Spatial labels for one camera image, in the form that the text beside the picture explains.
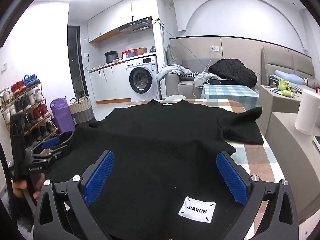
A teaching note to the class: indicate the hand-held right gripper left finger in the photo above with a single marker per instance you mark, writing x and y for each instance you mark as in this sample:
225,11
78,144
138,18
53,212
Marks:
100,177

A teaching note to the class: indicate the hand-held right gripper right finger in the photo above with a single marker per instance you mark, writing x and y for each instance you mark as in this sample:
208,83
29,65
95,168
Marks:
231,180

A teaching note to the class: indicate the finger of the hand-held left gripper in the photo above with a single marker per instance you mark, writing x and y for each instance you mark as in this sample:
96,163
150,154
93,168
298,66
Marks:
55,153
51,142

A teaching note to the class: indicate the black knit sweater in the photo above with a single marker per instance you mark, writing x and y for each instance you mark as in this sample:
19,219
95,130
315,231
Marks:
155,142

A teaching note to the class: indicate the person's left forearm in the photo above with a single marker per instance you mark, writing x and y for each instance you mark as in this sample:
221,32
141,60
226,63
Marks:
21,215

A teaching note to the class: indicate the person's left hand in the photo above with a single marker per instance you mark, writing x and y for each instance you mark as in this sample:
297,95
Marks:
18,188

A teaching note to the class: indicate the purple bag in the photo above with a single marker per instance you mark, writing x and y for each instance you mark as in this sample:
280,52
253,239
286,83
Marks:
61,115

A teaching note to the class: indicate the plaid blanket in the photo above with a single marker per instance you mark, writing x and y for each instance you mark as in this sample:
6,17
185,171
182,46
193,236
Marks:
252,155

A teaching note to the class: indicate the woven laundry basket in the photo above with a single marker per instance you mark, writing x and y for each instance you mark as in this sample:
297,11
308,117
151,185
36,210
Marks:
81,110

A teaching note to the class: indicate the shoe rack with shoes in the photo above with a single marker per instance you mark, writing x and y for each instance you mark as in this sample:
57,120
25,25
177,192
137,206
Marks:
27,100

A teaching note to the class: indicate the beige side cabinet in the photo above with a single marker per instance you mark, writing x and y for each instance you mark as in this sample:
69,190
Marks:
275,110
292,160

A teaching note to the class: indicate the dark glass door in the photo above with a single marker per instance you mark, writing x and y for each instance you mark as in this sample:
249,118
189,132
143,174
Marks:
76,65

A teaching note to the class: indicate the white lower cabinets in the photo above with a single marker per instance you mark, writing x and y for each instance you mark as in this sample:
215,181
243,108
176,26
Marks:
110,82

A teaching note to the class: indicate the white cabinets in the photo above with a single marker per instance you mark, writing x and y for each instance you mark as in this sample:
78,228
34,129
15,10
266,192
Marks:
112,20
110,82

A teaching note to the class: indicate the blue checked table cover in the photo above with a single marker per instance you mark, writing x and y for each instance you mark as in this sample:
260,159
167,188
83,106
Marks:
230,93

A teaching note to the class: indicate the white round stool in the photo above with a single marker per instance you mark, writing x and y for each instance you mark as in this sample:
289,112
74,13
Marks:
175,97

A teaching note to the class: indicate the paper towel roll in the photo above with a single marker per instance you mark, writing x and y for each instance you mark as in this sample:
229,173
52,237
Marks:
306,111

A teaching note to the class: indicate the green plastic toy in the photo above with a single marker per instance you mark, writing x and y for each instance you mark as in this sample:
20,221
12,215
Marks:
283,83
287,93

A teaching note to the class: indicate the black cooking pot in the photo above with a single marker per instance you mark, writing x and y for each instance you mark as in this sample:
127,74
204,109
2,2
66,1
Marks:
110,57

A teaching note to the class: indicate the pale grey garment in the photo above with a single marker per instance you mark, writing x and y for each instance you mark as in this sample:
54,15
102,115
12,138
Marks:
201,80

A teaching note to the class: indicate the white washing machine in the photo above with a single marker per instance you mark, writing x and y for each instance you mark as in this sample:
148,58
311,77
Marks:
143,80

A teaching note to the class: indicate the black quilted jacket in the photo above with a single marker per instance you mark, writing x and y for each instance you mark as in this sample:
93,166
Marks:
232,71

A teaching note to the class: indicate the grey sofa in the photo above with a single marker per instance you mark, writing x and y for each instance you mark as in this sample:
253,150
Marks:
172,85

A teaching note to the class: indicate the houndstooth cushion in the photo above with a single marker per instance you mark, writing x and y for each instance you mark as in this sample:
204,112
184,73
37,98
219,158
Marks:
188,74

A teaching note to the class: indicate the red container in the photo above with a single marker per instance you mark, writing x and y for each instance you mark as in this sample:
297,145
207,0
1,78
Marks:
124,54

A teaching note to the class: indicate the blue pillow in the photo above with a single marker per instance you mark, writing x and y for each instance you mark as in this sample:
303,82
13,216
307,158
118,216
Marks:
290,77

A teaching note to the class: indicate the blue bowl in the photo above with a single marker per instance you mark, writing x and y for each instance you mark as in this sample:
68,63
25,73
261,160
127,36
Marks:
131,54

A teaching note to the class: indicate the light blue throw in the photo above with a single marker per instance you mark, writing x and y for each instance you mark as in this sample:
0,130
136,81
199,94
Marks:
170,70

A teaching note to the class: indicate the copper cooking pot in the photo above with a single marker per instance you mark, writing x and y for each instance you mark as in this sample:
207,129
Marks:
140,51

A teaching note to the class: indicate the beige padded headboard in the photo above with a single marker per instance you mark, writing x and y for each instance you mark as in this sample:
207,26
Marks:
280,60

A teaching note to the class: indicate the white upper cabinets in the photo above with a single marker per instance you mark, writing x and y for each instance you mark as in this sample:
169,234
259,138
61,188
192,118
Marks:
112,20

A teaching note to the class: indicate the grey cushion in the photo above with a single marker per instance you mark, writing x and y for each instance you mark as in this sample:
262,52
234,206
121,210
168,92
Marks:
172,56

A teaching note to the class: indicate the black range hood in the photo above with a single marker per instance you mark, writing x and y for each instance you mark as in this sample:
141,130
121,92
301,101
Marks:
136,25

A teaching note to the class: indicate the white wall switch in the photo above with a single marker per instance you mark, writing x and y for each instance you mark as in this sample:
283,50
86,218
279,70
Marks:
3,66

